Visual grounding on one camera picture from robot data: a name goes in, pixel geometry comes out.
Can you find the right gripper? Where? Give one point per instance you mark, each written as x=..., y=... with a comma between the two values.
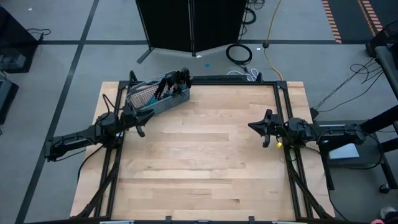
x=270, y=127

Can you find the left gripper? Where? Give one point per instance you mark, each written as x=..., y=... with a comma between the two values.
x=132, y=119

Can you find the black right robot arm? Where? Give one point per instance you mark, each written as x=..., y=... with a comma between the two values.
x=323, y=133

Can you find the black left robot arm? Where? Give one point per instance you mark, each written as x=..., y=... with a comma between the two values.
x=81, y=137

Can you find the grey plastic cutlery basket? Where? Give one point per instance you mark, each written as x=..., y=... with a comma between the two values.
x=164, y=104

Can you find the black power strip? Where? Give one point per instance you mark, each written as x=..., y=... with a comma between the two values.
x=217, y=78

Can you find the white booklet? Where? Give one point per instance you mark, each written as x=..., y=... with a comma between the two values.
x=343, y=152

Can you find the black folding screen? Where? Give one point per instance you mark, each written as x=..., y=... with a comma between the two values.
x=168, y=25

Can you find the black wheeled stand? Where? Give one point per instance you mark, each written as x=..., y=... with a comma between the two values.
x=382, y=119

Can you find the black case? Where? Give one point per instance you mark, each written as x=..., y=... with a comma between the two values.
x=6, y=99

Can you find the grey box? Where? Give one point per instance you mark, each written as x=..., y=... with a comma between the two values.
x=12, y=62

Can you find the neighbouring grey work table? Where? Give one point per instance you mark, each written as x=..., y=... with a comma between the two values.
x=388, y=62

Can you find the pink tape roll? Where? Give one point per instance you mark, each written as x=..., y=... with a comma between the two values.
x=377, y=221

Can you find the black side cabinet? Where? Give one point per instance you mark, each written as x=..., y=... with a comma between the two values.
x=15, y=37

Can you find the grey rounded object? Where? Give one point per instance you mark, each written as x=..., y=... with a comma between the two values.
x=389, y=212

